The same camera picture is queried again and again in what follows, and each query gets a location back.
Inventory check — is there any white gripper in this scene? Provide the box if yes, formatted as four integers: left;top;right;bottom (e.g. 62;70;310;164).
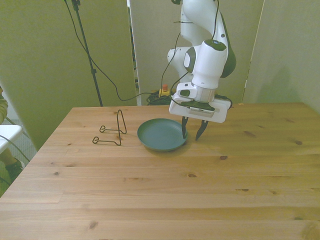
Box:
168;92;230;141

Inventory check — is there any teal round plate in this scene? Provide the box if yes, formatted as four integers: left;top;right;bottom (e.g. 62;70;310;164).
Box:
137;118;189;153

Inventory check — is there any yellow emergency stop button box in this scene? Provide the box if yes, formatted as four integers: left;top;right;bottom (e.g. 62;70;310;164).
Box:
158;84;173;99

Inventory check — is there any white chair seat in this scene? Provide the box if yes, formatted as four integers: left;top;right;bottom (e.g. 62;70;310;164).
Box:
0;124;23;151

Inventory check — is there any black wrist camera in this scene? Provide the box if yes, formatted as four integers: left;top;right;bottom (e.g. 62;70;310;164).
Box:
178;99;216;117

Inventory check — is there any black cable bundle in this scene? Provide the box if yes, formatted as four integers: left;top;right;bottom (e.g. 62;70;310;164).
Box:
145;91;176;106

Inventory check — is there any black cable along robot arm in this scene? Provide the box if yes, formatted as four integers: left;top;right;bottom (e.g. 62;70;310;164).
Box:
160;0;233;110

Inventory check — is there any thin black camera cable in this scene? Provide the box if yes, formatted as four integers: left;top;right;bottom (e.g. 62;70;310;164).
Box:
63;0;161;102

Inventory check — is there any black wire plate stand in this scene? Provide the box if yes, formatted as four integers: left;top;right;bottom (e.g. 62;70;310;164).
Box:
92;109;127;147

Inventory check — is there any black camera stand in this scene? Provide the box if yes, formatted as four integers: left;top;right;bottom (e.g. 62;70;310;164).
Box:
63;0;105;108

